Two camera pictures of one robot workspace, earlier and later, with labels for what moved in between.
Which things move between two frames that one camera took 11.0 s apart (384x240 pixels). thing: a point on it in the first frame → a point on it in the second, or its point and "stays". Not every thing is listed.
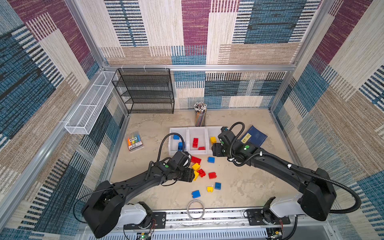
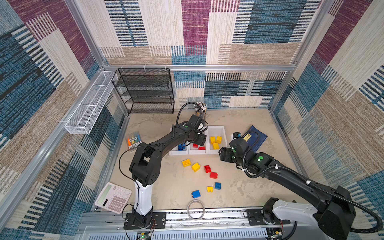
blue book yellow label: [255, 136] stays
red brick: [212, 175] stays
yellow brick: [213, 140] stays
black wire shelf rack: [145, 90] stays
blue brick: [217, 186] stays
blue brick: [180, 146] stays
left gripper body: [186, 174] → [198, 139]
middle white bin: [200, 133] stays
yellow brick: [196, 167] stays
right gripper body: [219, 149] → [229, 155]
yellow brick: [196, 175] → [186, 163]
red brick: [201, 173] → [207, 169]
